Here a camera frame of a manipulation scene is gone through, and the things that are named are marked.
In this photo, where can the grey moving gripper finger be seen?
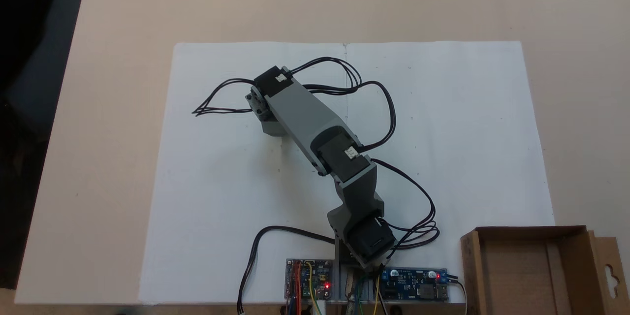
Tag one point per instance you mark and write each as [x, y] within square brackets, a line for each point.
[274, 129]

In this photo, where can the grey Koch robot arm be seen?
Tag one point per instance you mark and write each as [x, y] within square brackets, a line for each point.
[305, 113]

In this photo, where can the white paper sheet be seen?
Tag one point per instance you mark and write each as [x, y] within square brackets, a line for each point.
[221, 206]

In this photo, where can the blue circuit board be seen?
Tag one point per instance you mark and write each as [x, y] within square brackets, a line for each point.
[408, 283]

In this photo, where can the brown cardboard box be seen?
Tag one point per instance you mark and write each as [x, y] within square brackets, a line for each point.
[517, 275]

